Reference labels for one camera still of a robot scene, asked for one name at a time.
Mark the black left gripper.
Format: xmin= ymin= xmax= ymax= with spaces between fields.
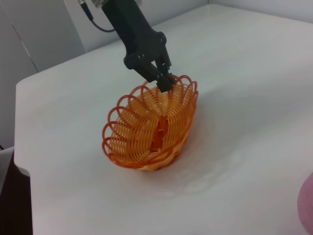
xmin=101 ymin=0 xmax=177 ymax=93

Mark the dark brown furniture panel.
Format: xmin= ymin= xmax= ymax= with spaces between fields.
xmin=0 ymin=146 xmax=34 ymax=235

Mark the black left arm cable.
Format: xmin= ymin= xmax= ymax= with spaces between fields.
xmin=77 ymin=0 xmax=116 ymax=33

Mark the white cabinet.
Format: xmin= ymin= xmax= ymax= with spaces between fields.
xmin=0 ymin=0 xmax=87 ymax=74

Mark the orange plastic wire basket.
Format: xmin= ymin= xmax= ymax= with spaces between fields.
xmin=101 ymin=74 xmax=199 ymax=172

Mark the pink peach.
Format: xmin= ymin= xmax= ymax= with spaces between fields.
xmin=296 ymin=171 xmax=313 ymax=232

